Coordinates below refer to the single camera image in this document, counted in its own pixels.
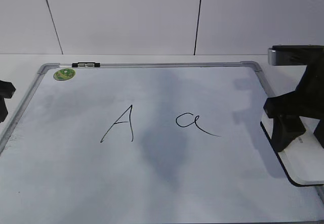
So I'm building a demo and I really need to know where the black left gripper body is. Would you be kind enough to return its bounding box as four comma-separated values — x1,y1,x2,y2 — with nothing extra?
0,80,16,122

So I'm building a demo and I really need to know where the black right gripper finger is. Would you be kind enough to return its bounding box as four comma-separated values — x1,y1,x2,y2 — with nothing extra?
313,120,324,148
271,115,306,152

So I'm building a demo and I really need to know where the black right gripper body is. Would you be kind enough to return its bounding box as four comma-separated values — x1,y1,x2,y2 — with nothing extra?
263,55,323,120

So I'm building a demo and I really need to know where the white eraser with black felt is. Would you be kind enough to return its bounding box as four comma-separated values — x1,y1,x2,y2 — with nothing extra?
276,117,323,186

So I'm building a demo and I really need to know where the round green sticker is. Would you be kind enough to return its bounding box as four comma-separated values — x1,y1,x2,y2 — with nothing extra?
53,68,76,81

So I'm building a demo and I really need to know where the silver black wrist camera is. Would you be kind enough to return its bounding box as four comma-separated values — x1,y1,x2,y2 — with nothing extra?
268,45,323,66

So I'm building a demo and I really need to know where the white board with grey frame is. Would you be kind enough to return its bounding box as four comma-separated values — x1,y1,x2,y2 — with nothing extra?
1,65,323,223

